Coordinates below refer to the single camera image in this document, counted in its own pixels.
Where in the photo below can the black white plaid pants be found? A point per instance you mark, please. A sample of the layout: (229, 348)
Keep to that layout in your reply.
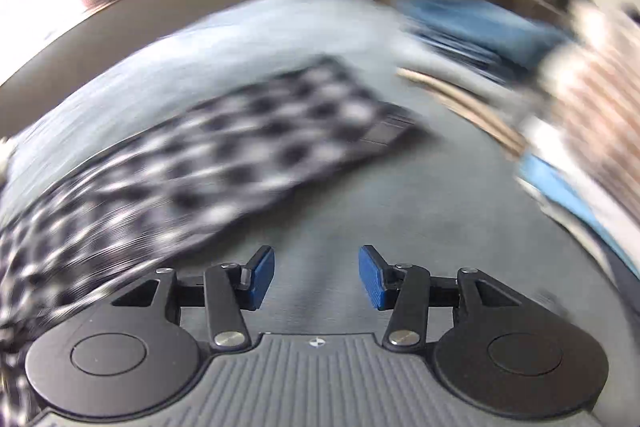
(171, 189)

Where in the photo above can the folded grey garment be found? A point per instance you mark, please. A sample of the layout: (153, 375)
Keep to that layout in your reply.
(515, 100)

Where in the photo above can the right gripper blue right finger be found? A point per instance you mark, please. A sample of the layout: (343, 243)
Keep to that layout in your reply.
(380, 280)

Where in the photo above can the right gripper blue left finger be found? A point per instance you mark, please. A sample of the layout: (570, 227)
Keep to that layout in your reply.
(260, 269)

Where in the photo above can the grey bed blanket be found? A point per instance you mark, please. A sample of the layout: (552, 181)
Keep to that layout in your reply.
(443, 196)

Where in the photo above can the pink white woven cloth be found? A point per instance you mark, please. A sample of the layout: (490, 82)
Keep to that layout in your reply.
(597, 101)

